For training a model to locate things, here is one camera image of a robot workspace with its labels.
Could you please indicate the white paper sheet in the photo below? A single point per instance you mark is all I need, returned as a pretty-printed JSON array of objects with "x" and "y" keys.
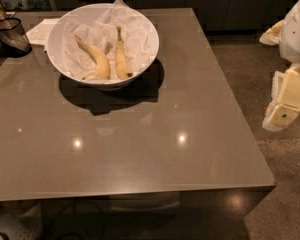
[{"x": 39, "y": 34}]

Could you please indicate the white bowl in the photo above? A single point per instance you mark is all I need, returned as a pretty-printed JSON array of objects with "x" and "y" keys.
[{"x": 54, "y": 48}]

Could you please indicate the yellow banana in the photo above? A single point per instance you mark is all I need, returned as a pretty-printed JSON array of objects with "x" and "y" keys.
[
  {"x": 122, "y": 68},
  {"x": 103, "y": 69}
]

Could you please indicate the white paper liner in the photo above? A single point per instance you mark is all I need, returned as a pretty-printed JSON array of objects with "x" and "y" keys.
[{"x": 98, "y": 28}]

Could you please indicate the dark mesh basket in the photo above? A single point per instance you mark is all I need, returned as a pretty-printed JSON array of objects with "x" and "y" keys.
[{"x": 13, "y": 38}]

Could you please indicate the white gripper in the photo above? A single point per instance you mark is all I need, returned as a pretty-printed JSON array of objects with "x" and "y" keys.
[{"x": 296, "y": 34}]

